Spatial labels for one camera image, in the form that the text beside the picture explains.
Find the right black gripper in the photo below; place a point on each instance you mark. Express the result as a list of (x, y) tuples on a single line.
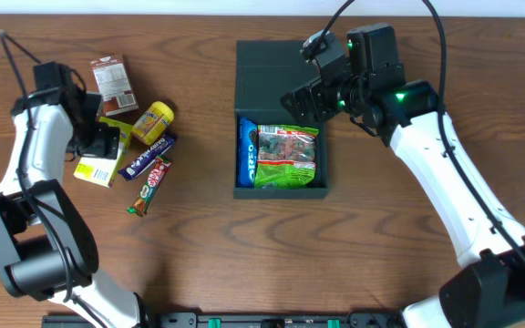
[(306, 97)]

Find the yellow green carton box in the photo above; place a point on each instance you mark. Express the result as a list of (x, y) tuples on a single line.
[(104, 171)]

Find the green snack bag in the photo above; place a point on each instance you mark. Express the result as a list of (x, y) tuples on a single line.
[(286, 157)]

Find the brown white carton box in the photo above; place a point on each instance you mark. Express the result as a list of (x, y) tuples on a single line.
[(112, 77)]

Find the red KitKat bar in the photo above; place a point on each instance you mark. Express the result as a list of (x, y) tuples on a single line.
[(150, 187)]

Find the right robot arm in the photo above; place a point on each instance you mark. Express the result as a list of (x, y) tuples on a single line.
[(364, 78)]

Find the purple Dairy Milk bar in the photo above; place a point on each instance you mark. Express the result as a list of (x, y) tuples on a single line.
[(147, 158)]

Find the yellow plastic jar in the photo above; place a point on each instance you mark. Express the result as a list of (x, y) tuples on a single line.
[(153, 122)]

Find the dark green folding box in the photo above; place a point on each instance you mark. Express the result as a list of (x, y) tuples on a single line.
[(266, 71)]

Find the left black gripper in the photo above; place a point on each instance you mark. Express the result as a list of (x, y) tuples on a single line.
[(100, 142)]

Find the blue Oreo cookie pack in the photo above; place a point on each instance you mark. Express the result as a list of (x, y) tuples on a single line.
[(248, 153)]

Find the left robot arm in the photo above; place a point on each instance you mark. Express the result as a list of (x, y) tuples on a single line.
[(47, 251)]

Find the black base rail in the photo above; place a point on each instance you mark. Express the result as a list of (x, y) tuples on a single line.
[(351, 320)]

